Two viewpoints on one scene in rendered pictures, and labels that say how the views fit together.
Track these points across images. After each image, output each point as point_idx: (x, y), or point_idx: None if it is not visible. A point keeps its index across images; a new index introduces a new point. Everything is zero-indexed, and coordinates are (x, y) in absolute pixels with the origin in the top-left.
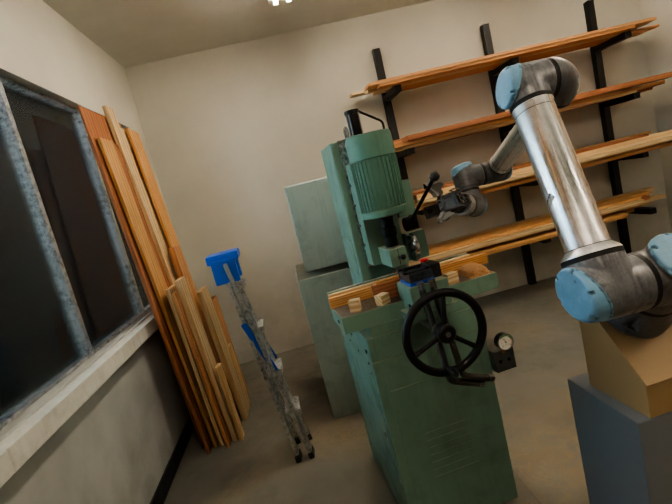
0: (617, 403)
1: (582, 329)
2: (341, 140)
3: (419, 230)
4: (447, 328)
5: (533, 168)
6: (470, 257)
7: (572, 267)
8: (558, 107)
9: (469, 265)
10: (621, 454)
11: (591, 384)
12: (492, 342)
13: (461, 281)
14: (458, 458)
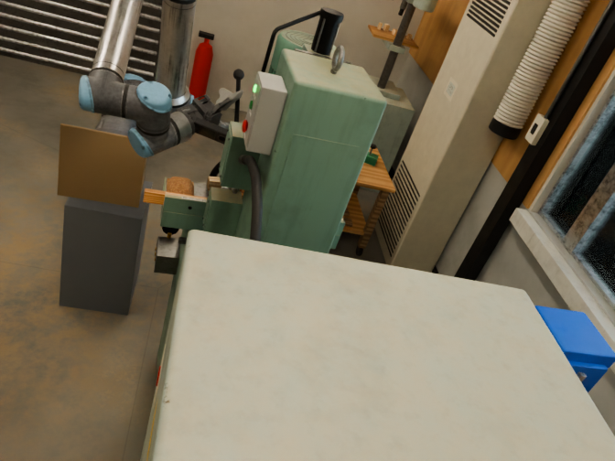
0: (144, 192)
1: (144, 167)
2: (344, 60)
3: (218, 187)
4: None
5: (189, 42)
6: (167, 192)
7: (189, 96)
8: None
9: (186, 180)
10: (145, 219)
11: (138, 206)
12: (166, 251)
13: (204, 184)
14: None
